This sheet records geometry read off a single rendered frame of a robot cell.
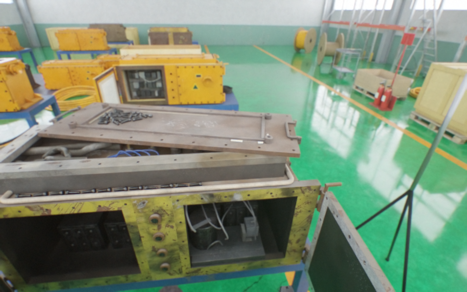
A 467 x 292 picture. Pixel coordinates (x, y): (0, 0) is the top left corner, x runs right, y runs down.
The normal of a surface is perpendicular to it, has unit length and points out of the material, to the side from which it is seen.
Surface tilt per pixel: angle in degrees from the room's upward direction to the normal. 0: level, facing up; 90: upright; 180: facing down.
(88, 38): 90
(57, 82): 90
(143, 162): 0
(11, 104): 90
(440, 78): 90
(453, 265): 0
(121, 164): 0
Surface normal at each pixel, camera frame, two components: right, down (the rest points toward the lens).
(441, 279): 0.02, -0.87
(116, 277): 0.13, 0.50
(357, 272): -1.00, 0.02
